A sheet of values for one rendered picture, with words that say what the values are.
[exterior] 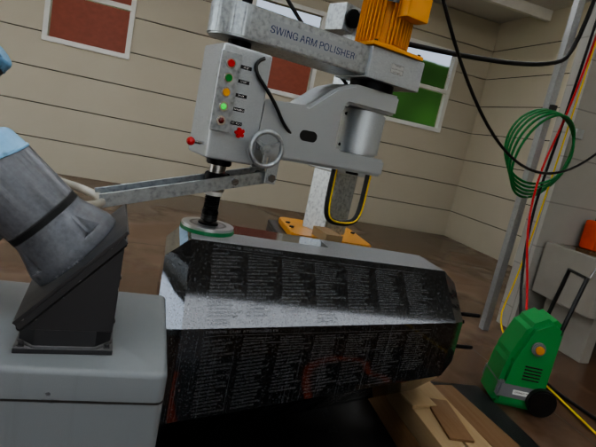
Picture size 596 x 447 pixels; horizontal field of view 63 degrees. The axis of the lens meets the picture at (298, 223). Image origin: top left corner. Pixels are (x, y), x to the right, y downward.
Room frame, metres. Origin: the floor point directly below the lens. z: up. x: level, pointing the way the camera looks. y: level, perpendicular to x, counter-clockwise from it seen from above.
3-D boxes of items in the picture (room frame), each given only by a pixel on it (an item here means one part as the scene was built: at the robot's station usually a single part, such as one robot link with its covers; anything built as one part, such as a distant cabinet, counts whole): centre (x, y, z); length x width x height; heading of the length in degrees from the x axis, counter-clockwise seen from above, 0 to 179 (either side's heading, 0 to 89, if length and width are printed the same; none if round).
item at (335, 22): (2.91, -0.01, 2.00); 0.20 x 0.18 x 0.15; 14
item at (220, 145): (1.98, 0.29, 1.36); 0.36 x 0.22 x 0.45; 122
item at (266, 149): (1.90, 0.20, 1.24); 0.15 x 0.10 x 0.15; 122
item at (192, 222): (1.93, 0.36, 0.89); 0.21 x 0.21 x 0.01
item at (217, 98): (1.80, 0.36, 1.41); 0.08 x 0.03 x 0.28; 122
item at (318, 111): (2.13, 0.02, 1.35); 0.74 x 0.23 x 0.49; 122
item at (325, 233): (2.68, -0.17, 0.81); 0.20 x 0.10 x 0.05; 22
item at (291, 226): (2.93, -0.16, 0.76); 0.49 x 0.49 x 0.05; 14
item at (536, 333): (2.82, -1.53, 0.43); 0.35 x 0.35 x 0.87; 89
